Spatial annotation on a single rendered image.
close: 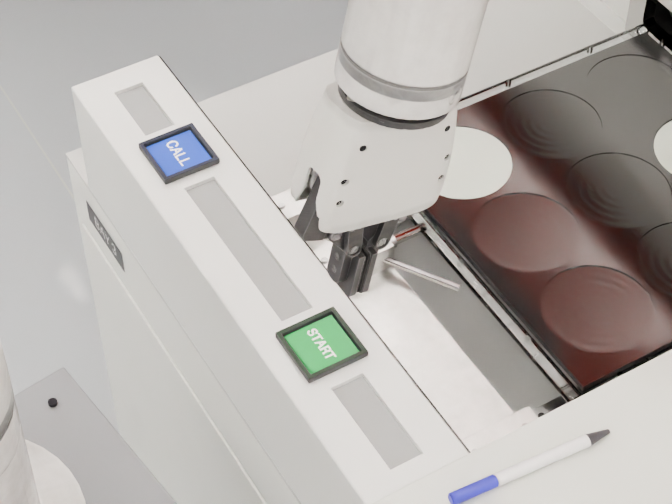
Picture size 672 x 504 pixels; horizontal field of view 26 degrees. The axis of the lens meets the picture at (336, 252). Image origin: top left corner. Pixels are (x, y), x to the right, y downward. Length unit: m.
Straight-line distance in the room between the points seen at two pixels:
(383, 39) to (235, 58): 2.05
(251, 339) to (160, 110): 0.30
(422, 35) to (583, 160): 0.59
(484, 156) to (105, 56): 1.63
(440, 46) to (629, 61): 0.70
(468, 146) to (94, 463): 0.48
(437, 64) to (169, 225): 0.46
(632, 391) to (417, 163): 0.31
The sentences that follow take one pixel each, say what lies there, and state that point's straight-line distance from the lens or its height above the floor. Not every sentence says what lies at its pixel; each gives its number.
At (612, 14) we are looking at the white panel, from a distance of 1.72.
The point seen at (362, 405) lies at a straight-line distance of 1.16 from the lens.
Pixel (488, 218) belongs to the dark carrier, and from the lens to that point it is 1.38.
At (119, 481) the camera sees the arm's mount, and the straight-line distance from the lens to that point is 1.25.
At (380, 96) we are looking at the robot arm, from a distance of 0.91.
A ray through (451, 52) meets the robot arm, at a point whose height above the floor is 1.32.
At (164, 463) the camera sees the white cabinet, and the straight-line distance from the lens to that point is 1.74.
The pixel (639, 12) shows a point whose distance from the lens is 1.65.
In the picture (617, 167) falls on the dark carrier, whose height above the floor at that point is 0.90.
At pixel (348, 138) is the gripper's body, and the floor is 1.26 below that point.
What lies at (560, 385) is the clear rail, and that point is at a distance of 1.26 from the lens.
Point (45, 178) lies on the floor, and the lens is 2.73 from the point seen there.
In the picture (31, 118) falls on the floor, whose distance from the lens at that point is 2.86.
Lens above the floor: 1.90
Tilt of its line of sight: 48 degrees down
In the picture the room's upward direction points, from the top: straight up
